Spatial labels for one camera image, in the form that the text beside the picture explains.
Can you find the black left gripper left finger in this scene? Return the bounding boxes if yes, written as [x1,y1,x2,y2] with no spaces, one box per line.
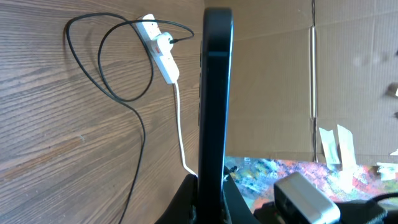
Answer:
[155,174,198,224]

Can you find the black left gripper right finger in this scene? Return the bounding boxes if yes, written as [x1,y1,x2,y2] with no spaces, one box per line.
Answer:
[223,166,260,224]

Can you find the black smartphone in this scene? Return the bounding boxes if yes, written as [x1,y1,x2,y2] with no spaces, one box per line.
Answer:
[197,7,234,223]

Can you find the black USB charging cable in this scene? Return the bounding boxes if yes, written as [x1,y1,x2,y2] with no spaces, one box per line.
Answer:
[64,12,195,224]

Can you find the white charger adapter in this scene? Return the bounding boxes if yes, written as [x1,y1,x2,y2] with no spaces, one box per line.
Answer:
[150,32,173,57]

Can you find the white power strip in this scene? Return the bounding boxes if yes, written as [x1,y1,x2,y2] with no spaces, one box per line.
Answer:
[136,22,180,85]

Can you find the white power strip cord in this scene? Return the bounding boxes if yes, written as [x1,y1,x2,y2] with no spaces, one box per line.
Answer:
[172,81,198,177]

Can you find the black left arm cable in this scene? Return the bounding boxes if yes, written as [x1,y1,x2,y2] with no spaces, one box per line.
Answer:
[366,192,398,206]

